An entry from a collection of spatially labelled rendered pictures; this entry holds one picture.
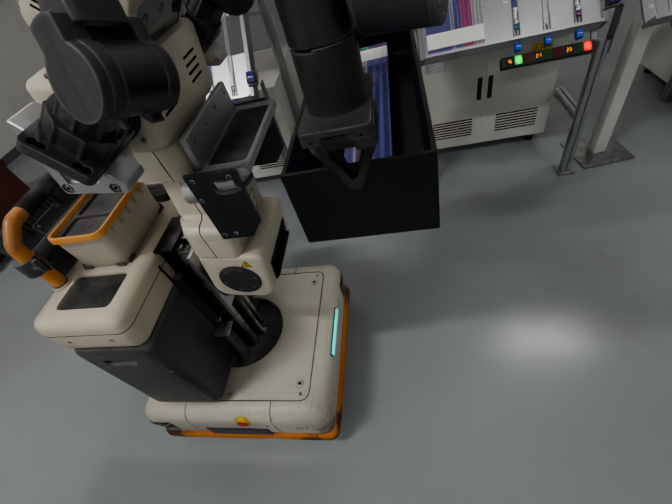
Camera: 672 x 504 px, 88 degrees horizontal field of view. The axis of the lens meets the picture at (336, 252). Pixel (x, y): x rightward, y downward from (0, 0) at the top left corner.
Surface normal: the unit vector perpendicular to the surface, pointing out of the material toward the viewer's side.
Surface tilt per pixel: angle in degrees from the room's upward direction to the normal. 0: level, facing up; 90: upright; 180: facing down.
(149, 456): 0
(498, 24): 46
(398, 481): 0
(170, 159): 90
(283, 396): 0
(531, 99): 90
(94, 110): 70
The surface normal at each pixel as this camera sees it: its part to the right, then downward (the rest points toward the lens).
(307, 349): -0.22, -0.65
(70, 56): -0.40, 0.48
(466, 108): -0.05, 0.75
